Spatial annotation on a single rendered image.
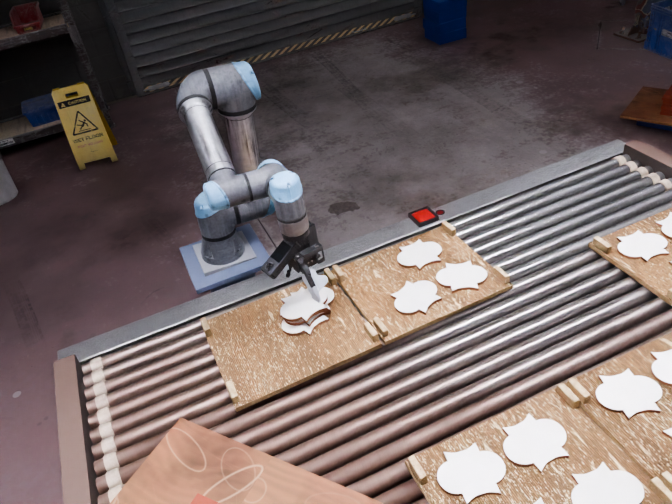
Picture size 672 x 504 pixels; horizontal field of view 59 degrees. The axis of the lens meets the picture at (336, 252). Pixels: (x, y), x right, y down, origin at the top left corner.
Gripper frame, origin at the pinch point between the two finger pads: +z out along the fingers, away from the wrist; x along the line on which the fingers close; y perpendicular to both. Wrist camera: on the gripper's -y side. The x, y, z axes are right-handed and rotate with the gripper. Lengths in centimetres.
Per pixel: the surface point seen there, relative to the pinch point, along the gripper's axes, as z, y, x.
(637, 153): 9, 132, -20
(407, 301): 8.0, 22.8, -17.3
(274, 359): 9.2, -15.9, -7.3
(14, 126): 89, -5, 457
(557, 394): 9, 26, -64
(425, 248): 8.0, 42.9, -4.0
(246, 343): 9.2, -18.3, 3.2
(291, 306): 4.5, -3.3, 1.5
